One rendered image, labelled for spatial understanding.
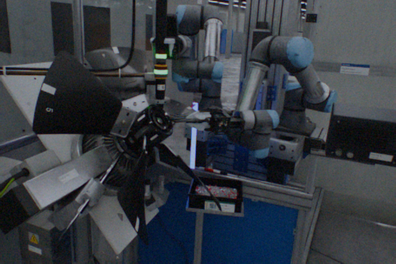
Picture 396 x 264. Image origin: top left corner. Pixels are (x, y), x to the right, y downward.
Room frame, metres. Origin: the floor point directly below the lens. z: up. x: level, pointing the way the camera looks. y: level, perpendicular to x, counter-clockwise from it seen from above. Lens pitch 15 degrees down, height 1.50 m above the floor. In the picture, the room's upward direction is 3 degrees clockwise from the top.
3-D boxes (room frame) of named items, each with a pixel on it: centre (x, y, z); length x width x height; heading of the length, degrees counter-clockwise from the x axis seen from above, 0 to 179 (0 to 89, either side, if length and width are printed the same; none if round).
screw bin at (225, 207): (1.17, -0.09, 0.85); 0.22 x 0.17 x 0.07; 84
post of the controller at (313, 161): (1.21, -0.49, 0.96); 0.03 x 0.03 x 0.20; 70
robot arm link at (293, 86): (1.63, -0.52, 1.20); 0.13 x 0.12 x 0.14; 45
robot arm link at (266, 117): (1.19, -0.26, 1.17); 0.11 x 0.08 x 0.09; 107
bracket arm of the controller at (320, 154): (1.17, -0.58, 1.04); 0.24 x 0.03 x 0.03; 70
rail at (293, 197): (1.36, -0.08, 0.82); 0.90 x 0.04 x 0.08; 70
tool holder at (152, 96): (1.05, 0.14, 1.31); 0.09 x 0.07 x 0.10; 105
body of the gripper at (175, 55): (1.17, 0.11, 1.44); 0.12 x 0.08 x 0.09; 170
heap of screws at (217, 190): (1.17, -0.10, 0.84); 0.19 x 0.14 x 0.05; 84
